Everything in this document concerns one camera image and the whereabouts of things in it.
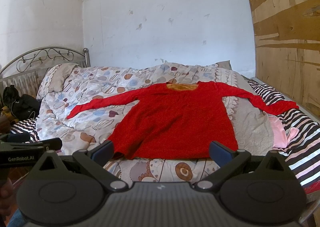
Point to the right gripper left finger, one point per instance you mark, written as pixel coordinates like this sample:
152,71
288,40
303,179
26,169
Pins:
93,162

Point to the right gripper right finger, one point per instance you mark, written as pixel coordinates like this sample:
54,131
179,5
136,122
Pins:
231,163

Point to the red long-sleeve sweater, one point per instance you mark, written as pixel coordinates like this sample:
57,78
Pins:
173,124

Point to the patterned white quilt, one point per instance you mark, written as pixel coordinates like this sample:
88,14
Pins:
91,128

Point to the black bag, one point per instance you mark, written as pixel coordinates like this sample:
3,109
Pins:
17,108

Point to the pink cloth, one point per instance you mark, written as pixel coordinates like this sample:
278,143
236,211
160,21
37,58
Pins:
281,139

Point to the striped bed sheet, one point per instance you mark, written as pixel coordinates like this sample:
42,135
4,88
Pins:
302,154

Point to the grey frilled pillow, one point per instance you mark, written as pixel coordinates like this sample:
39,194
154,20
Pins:
54,79

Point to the metal bed headboard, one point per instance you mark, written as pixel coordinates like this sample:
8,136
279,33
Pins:
27,70

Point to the plywood wardrobe panel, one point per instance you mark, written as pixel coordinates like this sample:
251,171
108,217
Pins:
286,34

